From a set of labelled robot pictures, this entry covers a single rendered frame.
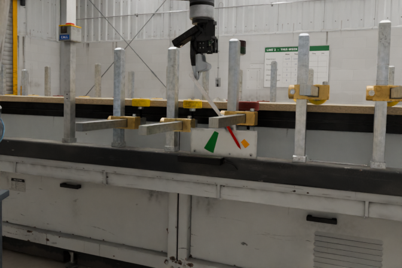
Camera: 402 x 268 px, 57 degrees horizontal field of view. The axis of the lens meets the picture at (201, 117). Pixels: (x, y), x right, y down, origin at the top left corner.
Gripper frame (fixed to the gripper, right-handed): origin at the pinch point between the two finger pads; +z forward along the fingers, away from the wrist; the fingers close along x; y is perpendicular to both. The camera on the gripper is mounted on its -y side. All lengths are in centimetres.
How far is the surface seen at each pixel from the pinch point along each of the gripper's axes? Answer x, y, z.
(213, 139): 5.1, 5.6, 23.5
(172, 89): 5.9, -12.2, 4.7
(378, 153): 6, 62, 25
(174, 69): 6.0, -11.5, -3.2
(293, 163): 3.9, 35.3, 30.1
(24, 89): 115, -203, 3
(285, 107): 22.9, 29.1, 11.4
